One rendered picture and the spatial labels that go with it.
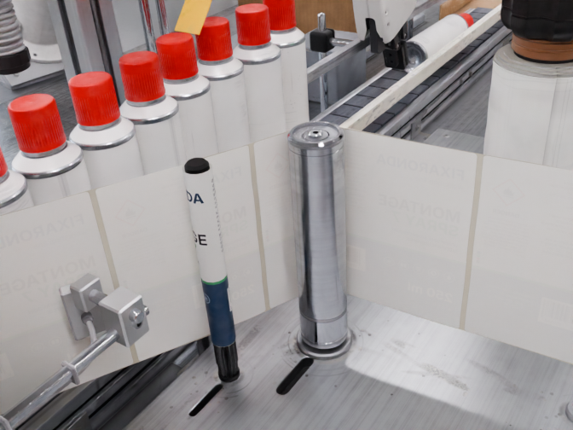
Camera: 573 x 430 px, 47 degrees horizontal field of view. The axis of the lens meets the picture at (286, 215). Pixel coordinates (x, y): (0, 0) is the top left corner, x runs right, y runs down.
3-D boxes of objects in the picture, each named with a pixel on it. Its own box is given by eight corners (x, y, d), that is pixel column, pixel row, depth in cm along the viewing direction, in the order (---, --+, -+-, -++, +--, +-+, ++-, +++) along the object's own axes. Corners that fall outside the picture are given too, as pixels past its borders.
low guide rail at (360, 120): (96, 345, 52) (90, 326, 51) (86, 339, 53) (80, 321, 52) (521, 2, 125) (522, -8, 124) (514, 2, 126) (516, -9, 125)
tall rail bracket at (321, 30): (352, 130, 98) (351, 20, 89) (311, 120, 102) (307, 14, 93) (363, 121, 100) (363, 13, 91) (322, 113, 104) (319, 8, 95)
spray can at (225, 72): (230, 225, 69) (205, 32, 58) (201, 208, 72) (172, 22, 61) (268, 206, 71) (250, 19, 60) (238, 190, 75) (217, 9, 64)
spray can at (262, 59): (274, 204, 72) (257, 17, 61) (236, 193, 74) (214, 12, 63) (298, 183, 75) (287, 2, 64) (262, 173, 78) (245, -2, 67)
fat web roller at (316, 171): (334, 368, 51) (327, 153, 41) (286, 347, 53) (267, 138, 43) (362, 334, 54) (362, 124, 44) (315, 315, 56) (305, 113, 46)
